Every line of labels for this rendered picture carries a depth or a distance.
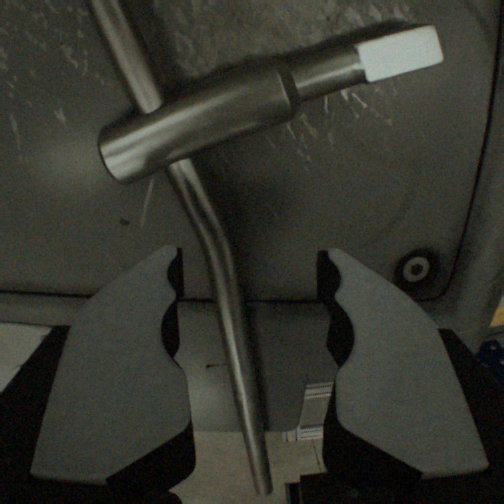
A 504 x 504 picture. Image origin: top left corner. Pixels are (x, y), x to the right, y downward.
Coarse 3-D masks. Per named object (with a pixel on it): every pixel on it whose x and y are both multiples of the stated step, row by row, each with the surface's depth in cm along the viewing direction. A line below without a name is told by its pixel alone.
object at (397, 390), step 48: (336, 288) 11; (384, 288) 10; (336, 336) 10; (384, 336) 8; (432, 336) 8; (336, 384) 7; (384, 384) 7; (432, 384) 7; (336, 432) 7; (384, 432) 6; (432, 432) 6; (384, 480) 6
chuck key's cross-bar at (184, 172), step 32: (96, 0) 10; (128, 32) 11; (128, 64) 11; (128, 96) 12; (160, 96) 12; (192, 160) 13; (192, 192) 13; (192, 224) 14; (224, 224) 14; (224, 256) 15; (224, 288) 15; (224, 320) 16; (224, 352) 18; (256, 384) 19; (256, 416) 20; (256, 448) 21; (256, 480) 23
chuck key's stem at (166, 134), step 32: (384, 32) 12; (416, 32) 11; (256, 64) 12; (288, 64) 12; (320, 64) 12; (352, 64) 11; (384, 64) 11; (416, 64) 11; (192, 96) 12; (224, 96) 12; (256, 96) 11; (288, 96) 12; (320, 96) 12; (128, 128) 12; (160, 128) 12; (192, 128) 12; (224, 128) 12; (256, 128) 12; (128, 160) 12; (160, 160) 12
